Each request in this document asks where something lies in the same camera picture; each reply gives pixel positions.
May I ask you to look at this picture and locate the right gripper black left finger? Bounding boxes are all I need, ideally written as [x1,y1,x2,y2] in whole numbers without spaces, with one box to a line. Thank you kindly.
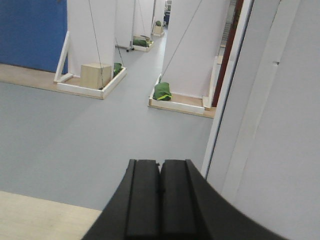
[83,159,160,240]

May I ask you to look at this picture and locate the white tray base centre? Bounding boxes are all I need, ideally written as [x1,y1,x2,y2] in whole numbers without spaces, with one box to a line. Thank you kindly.
[148,56,219,119]

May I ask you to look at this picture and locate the green sandbag with yellow stripe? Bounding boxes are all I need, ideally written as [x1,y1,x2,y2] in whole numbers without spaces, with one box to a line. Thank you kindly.
[152,82,172,101]

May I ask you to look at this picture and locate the light wooden base platform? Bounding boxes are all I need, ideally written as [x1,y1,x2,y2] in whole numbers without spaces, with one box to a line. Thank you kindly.
[0,191,101,240]

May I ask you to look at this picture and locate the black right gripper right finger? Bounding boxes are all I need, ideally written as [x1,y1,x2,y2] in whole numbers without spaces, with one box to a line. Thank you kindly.
[160,159,283,240]

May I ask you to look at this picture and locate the light wooden cube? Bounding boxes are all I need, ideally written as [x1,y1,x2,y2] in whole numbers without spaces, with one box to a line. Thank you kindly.
[79,62,112,90]

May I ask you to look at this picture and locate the blue partition wall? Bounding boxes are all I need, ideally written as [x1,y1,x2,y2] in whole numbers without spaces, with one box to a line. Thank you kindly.
[0,0,68,73]

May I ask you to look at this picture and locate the white partition wall panel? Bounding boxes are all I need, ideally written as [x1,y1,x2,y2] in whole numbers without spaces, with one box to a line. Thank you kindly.
[201,0,320,240]

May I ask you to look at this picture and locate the green sandbag far tray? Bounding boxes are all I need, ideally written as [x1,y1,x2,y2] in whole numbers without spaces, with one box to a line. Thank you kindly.
[132,35,153,48]

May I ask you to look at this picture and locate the white tray base left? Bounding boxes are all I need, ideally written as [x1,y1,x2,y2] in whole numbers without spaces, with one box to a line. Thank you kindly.
[53,31,127,100]

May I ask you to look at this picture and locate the white tray base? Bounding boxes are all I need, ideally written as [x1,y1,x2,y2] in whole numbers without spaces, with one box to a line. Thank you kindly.
[53,31,127,100]
[148,56,219,119]

